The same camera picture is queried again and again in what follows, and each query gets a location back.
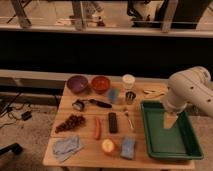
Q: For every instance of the wooden tongs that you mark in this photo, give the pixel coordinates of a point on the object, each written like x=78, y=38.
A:
x=153, y=93

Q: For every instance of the red bowl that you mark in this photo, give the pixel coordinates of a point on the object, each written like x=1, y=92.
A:
x=100, y=84

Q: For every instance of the white paper cup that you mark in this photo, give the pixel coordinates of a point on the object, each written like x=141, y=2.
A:
x=128, y=81

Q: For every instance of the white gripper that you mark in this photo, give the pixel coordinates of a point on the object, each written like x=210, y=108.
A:
x=173, y=110

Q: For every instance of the black power adapter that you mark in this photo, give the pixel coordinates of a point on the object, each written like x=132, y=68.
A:
x=26, y=115

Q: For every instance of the dark metal cup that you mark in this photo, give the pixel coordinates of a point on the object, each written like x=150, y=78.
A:
x=129, y=97

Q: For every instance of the blue grey cloth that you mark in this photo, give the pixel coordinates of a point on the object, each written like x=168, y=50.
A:
x=66, y=147

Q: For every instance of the black remote control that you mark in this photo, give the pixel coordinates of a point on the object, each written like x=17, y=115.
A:
x=112, y=119

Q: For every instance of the bunch of dark grapes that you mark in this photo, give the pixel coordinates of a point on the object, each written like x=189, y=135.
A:
x=71, y=123

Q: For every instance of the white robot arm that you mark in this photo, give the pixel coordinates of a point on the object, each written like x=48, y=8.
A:
x=187, y=86

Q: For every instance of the green plastic tray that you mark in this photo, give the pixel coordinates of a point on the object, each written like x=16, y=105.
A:
x=176, y=143

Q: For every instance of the black handled brush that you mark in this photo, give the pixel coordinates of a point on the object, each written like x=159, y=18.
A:
x=79, y=105

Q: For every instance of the purple bowl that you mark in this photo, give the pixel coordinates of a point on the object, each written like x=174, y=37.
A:
x=77, y=83

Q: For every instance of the yellow red apple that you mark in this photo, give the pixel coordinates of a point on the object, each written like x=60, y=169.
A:
x=108, y=146

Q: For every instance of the metal spoon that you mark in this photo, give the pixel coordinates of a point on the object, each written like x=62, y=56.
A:
x=128, y=118

